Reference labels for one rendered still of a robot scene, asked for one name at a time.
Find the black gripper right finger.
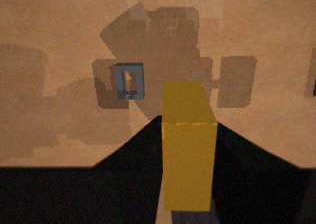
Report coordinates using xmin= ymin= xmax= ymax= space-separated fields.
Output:
xmin=211 ymin=121 xmax=316 ymax=224

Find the yellow rectangular block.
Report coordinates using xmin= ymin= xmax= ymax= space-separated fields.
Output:
xmin=162 ymin=80 xmax=218 ymax=211

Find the grey rectangular frame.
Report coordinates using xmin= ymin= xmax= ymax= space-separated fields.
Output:
xmin=114 ymin=63 xmax=145 ymax=100

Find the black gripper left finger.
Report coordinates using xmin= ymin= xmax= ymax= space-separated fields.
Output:
xmin=0 ymin=116 xmax=163 ymax=224

